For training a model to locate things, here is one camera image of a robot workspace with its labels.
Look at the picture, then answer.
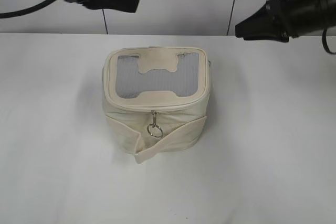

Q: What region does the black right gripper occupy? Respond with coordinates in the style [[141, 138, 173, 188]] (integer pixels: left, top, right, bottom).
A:
[[235, 0, 304, 42]]

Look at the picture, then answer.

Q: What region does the cream insulated lunch bag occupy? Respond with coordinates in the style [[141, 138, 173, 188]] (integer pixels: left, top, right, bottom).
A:
[[102, 47, 211, 164]]

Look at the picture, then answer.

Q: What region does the silver zipper pull ring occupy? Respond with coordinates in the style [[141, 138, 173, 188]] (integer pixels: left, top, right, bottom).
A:
[[145, 109, 163, 139]]

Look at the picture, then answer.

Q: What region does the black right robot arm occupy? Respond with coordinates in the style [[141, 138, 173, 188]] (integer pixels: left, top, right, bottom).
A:
[[235, 0, 335, 42]]

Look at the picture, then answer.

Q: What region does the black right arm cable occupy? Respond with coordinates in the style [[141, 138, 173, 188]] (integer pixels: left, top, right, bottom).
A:
[[320, 26, 336, 55]]

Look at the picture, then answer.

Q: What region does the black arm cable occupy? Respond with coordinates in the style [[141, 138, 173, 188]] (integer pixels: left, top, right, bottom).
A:
[[0, 0, 60, 19], [320, 26, 336, 55]]

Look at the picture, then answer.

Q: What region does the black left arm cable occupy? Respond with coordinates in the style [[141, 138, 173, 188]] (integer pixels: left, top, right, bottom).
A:
[[0, 0, 60, 19]]

